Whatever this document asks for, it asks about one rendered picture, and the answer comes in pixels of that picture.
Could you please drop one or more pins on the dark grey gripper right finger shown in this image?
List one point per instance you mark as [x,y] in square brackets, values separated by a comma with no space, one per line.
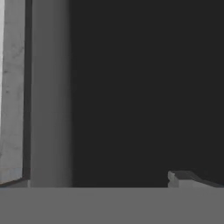
[182,180]

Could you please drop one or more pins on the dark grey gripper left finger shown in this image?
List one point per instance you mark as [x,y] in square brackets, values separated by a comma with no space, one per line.
[17,183]

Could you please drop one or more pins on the dark grey dishwasher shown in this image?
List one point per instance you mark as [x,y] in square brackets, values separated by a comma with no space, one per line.
[140,87]

